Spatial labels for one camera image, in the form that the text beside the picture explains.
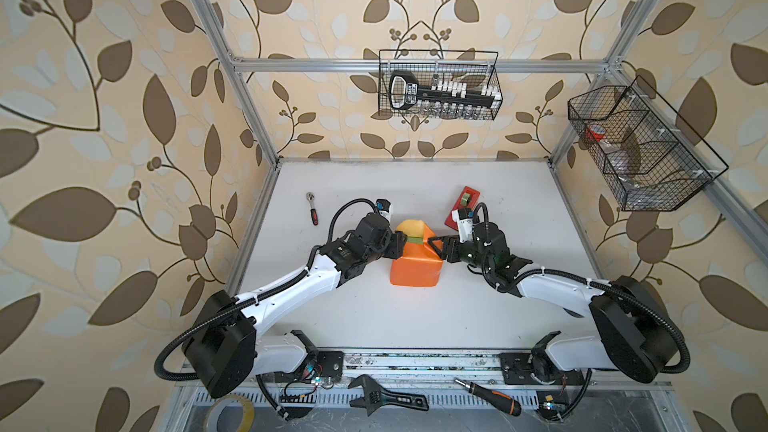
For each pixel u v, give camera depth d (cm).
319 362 75
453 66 91
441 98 86
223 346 41
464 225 78
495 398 70
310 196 108
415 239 85
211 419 66
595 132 81
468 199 101
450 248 75
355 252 61
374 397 70
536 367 65
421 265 81
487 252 67
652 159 72
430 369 75
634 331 42
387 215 74
